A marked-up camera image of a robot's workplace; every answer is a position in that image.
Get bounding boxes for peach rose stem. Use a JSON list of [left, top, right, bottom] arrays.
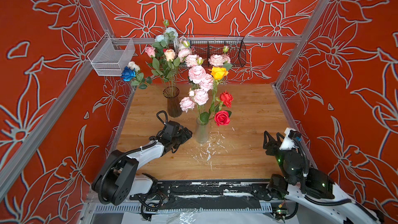
[[164, 49, 176, 89]]

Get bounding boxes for white rose stem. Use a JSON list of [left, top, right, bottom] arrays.
[[127, 61, 159, 91]]

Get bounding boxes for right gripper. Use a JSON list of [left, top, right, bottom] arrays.
[[263, 131, 297, 185]]

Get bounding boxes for orange yellow rose stem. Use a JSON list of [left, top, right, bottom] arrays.
[[208, 67, 229, 115]]

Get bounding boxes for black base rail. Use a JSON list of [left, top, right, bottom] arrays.
[[130, 179, 296, 211]]

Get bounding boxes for dark ribbed glass vase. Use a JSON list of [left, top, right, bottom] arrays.
[[163, 86, 182, 118]]

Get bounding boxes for dark red rose stem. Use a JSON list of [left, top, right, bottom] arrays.
[[210, 91, 234, 120]]

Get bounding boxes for blue rose stem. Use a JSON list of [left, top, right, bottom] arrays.
[[121, 66, 159, 91]]

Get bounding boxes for small circuit board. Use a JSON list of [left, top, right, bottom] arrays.
[[272, 204, 289, 220]]

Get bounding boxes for pink carnation spray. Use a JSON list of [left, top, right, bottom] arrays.
[[178, 37, 204, 67], [208, 45, 232, 71]]

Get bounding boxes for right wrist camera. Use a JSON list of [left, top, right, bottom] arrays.
[[279, 128, 302, 150]]

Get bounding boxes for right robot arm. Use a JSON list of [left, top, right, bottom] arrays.
[[263, 128, 384, 224]]

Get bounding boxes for clear glass vase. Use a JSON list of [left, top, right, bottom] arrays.
[[194, 119, 210, 144]]

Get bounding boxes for large pink peony stem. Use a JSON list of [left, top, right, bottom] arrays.
[[179, 89, 209, 125]]

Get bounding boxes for clear acrylic wall bin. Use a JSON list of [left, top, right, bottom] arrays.
[[88, 33, 136, 77]]

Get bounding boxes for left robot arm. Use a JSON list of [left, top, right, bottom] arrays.
[[91, 111, 193, 206]]

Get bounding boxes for black wire wall basket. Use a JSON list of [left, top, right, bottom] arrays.
[[170, 34, 247, 68]]

